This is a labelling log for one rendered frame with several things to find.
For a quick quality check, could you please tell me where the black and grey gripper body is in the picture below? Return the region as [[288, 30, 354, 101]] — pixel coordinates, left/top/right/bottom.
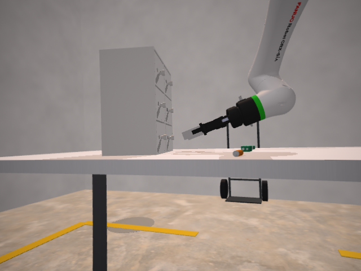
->
[[226, 106, 243, 128]]

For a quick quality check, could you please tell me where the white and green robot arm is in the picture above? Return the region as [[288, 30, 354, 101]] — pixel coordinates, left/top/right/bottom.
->
[[236, 0, 308, 126]]

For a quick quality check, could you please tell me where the orange aa battery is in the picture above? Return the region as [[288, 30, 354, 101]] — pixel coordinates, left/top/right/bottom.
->
[[232, 150, 243, 157]]

